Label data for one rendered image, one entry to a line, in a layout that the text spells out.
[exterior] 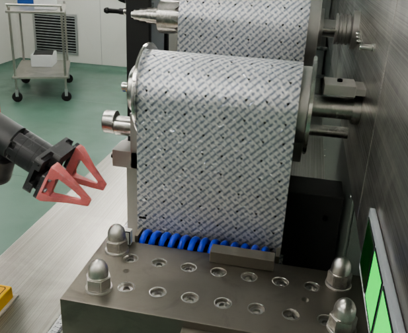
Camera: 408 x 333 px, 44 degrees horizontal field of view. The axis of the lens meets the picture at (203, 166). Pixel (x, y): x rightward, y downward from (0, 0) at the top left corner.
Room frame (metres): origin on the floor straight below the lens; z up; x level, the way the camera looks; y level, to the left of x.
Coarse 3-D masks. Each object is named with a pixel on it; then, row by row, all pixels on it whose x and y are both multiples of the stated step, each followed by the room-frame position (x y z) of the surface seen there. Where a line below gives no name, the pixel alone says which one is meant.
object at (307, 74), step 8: (304, 72) 0.72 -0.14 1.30; (312, 72) 0.72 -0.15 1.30; (304, 80) 0.70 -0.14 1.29; (304, 88) 0.69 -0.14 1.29; (304, 96) 0.69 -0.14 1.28; (304, 104) 0.68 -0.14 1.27; (304, 112) 0.68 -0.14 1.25; (304, 120) 0.68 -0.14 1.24; (296, 128) 0.69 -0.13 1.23; (304, 128) 0.68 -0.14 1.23; (296, 136) 0.69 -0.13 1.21; (304, 136) 0.69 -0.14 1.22
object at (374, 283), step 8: (376, 264) 0.37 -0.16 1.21; (376, 272) 0.37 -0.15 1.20; (368, 280) 0.39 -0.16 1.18; (376, 280) 0.36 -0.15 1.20; (368, 288) 0.39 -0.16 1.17; (376, 288) 0.36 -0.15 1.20; (368, 296) 0.38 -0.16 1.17; (376, 296) 0.35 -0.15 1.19; (368, 304) 0.37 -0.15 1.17; (376, 304) 0.35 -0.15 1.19; (368, 312) 0.37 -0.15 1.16
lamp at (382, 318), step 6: (384, 300) 0.32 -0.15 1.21; (384, 306) 0.32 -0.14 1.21; (378, 312) 0.33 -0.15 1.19; (384, 312) 0.31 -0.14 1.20; (378, 318) 0.33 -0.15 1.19; (384, 318) 0.31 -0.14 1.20; (378, 324) 0.32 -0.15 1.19; (384, 324) 0.31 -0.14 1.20; (378, 330) 0.32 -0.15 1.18; (384, 330) 0.30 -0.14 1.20; (390, 330) 0.29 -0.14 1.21
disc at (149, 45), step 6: (150, 42) 0.79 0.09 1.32; (144, 48) 0.76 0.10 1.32; (150, 48) 0.79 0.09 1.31; (156, 48) 0.82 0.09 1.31; (138, 54) 0.75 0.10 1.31; (144, 54) 0.76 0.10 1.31; (138, 60) 0.73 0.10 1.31; (138, 66) 0.73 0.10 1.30; (138, 72) 0.73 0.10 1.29; (132, 78) 0.72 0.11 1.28; (132, 84) 0.71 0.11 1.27; (132, 90) 0.71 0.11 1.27; (132, 96) 0.71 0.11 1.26; (132, 102) 0.71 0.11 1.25; (132, 108) 0.71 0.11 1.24; (132, 114) 0.71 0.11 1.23
